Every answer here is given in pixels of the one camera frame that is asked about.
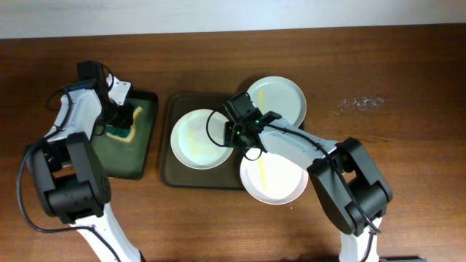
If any green and yellow sponge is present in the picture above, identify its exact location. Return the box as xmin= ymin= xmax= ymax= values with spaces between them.
xmin=105 ymin=106 xmax=143 ymax=143

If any pale grey plate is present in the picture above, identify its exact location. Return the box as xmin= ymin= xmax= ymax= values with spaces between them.
xmin=247 ymin=76 xmax=307 ymax=127

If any cream white plate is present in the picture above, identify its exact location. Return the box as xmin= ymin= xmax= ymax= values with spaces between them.
xmin=170 ymin=109 xmax=233 ymax=170

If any white plate with yellow stain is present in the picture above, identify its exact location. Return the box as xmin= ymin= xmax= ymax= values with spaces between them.
xmin=240 ymin=148 xmax=309 ymax=205

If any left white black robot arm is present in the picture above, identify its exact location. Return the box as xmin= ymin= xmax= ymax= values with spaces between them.
xmin=17 ymin=60 xmax=144 ymax=261

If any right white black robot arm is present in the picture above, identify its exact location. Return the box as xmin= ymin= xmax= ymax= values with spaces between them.
xmin=224 ymin=92 xmax=393 ymax=261

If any small black tray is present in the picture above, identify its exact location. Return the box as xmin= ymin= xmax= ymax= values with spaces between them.
xmin=90 ymin=91 xmax=158 ymax=180

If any large brown serving tray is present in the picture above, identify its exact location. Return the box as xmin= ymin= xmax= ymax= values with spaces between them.
xmin=159 ymin=92 xmax=245 ymax=190

